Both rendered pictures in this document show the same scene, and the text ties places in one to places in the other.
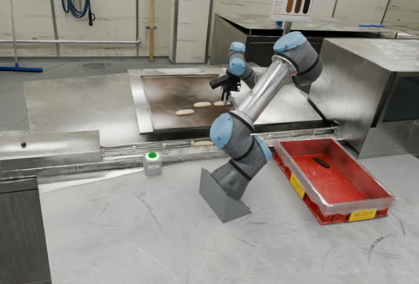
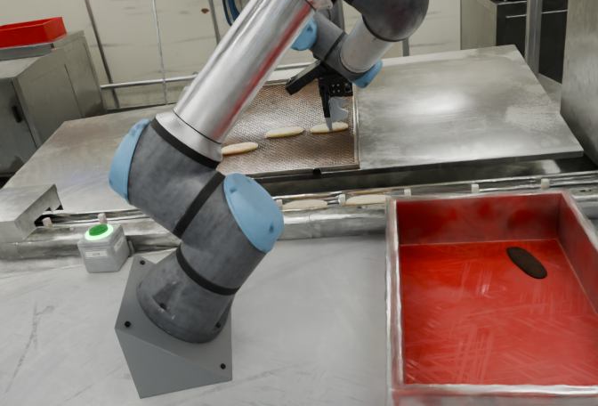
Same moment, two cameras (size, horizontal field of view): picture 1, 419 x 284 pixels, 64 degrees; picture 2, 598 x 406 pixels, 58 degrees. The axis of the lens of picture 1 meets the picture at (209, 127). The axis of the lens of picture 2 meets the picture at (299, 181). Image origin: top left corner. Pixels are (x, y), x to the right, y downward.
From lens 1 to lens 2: 0.89 m
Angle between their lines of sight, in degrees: 27
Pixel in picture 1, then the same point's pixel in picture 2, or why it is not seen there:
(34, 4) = (190, 21)
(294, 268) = not seen: outside the picture
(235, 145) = (150, 197)
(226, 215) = (136, 377)
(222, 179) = (146, 284)
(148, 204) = (37, 332)
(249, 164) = (202, 248)
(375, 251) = not seen: outside the picture
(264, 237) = not seen: outside the picture
